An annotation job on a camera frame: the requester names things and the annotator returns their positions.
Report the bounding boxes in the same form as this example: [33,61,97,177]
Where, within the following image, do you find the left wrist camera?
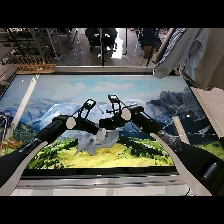
[73,98,98,120]

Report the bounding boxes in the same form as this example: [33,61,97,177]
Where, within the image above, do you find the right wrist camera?
[105,94,123,116]

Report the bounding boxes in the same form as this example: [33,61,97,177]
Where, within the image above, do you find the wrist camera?
[105,94,123,116]
[73,98,98,120]

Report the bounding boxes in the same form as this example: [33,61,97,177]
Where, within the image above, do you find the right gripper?
[98,114,124,131]

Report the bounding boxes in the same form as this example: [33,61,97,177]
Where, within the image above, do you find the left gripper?
[76,116,101,136]

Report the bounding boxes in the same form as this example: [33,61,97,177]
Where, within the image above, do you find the grey garment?
[153,27,224,90]

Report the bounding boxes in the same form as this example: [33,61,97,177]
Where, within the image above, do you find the striped shirt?
[160,27,190,61]

